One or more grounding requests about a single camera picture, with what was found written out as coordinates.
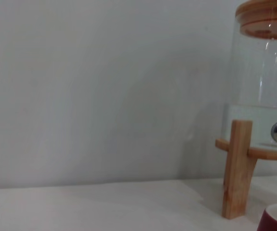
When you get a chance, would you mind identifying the glass water dispenser jar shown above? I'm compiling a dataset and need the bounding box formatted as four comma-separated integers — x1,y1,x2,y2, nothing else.
221,0,277,154

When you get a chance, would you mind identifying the wooden dispenser stand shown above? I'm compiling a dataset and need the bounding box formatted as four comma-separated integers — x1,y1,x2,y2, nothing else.
215,119,277,219

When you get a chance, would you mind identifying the red ceramic cup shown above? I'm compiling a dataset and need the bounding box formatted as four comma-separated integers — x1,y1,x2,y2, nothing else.
256,203,277,231

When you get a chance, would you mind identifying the round wooden jar lid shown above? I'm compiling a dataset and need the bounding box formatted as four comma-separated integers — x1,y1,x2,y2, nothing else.
235,0,277,39

